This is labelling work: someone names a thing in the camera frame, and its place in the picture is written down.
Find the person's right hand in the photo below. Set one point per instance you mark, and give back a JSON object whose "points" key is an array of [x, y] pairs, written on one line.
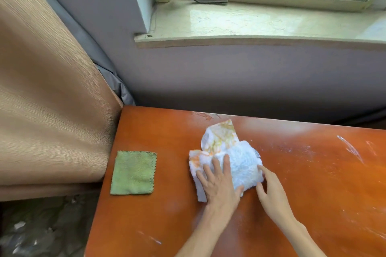
{"points": [[276, 198]]}

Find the person's right forearm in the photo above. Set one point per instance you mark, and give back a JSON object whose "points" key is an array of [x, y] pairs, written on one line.
{"points": [[301, 240]]}

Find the person's left little finger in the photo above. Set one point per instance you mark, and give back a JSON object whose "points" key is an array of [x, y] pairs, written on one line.
{"points": [[201, 179]]}

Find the marble window sill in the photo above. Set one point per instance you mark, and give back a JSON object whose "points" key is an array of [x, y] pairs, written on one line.
{"points": [[256, 26]]}

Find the person's left middle finger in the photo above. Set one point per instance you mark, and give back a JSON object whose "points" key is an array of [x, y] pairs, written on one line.
{"points": [[217, 168]]}

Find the tan ribbed curtain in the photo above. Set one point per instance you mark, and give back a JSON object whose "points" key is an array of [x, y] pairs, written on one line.
{"points": [[48, 100]]}

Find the person's left thumb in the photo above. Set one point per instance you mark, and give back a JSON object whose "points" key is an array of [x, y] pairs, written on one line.
{"points": [[239, 191]]}

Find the person's left hand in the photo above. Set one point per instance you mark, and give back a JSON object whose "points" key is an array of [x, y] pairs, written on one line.
{"points": [[220, 189]]}

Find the person's left forearm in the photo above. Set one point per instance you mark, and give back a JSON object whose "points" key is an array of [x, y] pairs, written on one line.
{"points": [[205, 235]]}

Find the person's right thumb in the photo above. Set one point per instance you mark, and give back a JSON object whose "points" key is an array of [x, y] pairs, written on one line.
{"points": [[261, 192]]}

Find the crumpled grey plastic sheet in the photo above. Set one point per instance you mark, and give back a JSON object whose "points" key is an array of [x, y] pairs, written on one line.
{"points": [[45, 226]]}

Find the grey curtain lining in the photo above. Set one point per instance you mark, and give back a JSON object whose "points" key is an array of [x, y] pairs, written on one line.
{"points": [[99, 52]]}

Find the white towel with orange print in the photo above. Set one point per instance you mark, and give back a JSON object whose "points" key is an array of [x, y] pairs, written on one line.
{"points": [[241, 163]]}

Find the green microfibre cloth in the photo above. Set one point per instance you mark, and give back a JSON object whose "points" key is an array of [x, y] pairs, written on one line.
{"points": [[133, 173]]}

